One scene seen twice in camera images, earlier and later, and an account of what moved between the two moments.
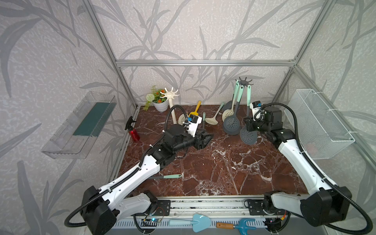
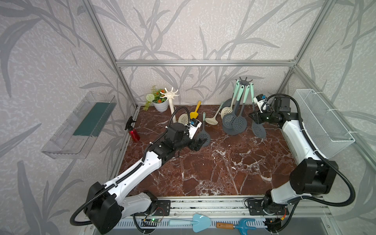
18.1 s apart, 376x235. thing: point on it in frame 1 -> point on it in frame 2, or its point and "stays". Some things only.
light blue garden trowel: (200, 223) stays
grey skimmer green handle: (234, 118) -> (227, 103)
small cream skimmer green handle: (213, 121) stays
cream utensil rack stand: (171, 95) stays
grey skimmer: (248, 138) -> (240, 125)
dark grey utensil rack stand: (245, 83) stays
